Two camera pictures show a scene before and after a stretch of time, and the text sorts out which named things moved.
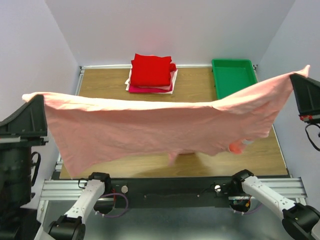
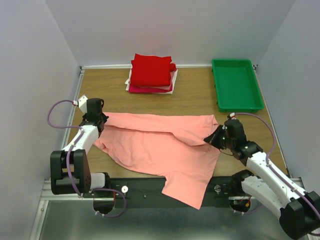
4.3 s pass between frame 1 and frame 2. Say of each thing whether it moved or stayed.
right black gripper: moved
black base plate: stayed
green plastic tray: stayed
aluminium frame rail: stayed
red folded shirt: stayed
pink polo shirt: moved
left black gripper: moved
